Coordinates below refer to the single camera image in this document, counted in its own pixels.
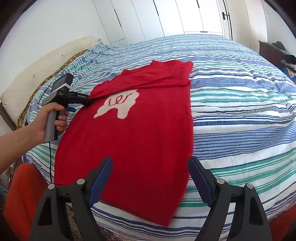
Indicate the white wardrobe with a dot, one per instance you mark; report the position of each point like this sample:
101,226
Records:
173,16

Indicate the orange patterned bed sheet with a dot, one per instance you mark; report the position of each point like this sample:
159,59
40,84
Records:
69,60

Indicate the orange fuzzy blanket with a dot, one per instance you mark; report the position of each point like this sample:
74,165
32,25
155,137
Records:
20,197

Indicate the cream padded headboard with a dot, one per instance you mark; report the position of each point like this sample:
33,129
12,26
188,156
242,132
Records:
34,69

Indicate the red knit sweater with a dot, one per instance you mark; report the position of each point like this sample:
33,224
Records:
138,139

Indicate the striped blue green blanket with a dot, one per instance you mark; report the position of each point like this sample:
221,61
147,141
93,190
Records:
231,104

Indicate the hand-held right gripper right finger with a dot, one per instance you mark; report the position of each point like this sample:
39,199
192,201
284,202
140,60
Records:
201,183

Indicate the person's left hand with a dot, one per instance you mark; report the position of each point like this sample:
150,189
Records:
41,125

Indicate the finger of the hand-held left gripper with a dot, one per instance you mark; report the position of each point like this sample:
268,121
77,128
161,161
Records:
84,102
70,109

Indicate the person's left forearm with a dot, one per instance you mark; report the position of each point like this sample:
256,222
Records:
16,148

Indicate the dark wooden dresser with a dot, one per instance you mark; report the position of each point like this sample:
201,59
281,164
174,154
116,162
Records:
266,49

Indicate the pile of clothes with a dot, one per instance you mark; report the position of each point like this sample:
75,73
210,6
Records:
289,60

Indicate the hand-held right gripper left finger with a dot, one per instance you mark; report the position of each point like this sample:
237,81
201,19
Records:
101,180

